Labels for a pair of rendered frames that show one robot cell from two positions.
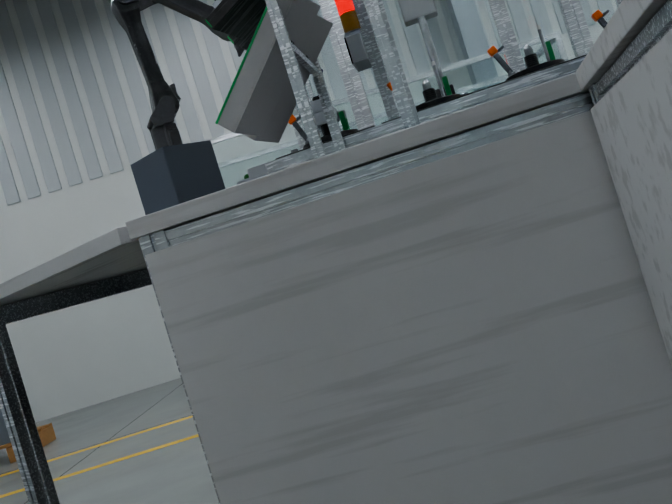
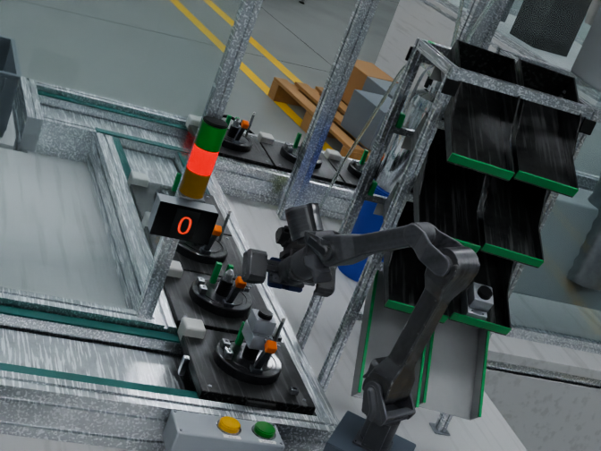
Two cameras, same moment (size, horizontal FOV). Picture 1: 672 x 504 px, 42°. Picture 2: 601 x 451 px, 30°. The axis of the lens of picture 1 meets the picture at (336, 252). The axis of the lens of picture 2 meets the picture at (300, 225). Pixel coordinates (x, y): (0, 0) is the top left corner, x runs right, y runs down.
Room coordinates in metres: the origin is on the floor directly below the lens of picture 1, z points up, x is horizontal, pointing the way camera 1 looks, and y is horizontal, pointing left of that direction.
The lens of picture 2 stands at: (3.21, 1.60, 2.04)
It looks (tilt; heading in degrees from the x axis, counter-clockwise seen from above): 20 degrees down; 236
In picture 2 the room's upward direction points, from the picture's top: 21 degrees clockwise
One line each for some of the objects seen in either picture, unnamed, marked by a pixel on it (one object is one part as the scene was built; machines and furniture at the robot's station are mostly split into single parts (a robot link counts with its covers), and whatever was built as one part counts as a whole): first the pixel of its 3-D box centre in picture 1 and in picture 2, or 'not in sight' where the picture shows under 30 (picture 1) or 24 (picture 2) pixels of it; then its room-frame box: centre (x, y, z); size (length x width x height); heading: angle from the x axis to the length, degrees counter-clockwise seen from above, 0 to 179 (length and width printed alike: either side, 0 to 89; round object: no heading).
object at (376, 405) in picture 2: (160, 115); (388, 400); (2.03, 0.30, 1.15); 0.09 x 0.07 x 0.06; 18
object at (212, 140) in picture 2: not in sight; (210, 135); (2.26, -0.22, 1.39); 0.05 x 0.05 x 0.05
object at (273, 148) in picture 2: not in sight; (304, 147); (1.36, -1.30, 1.01); 0.24 x 0.24 x 0.13; 81
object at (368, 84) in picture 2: not in sight; (362, 112); (-1.02, -4.51, 0.20); 1.20 x 0.80 x 0.41; 90
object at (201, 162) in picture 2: (345, 4); (202, 158); (2.26, -0.22, 1.34); 0.05 x 0.05 x 0.05
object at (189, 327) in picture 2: not in sight; (191, 331); (2.18, -0.18, 0.97); 0.05 x 0.05 x 0.04; 81
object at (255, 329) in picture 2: (326, 109); (258, 324); (2.09, -0.08, 1.06); 0.08 x 0.04 x 0.07; 81
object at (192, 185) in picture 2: (351, 22); (194, 182); (2.26, -0.22, 1.29); 0.05 x 0.05 x 0.05
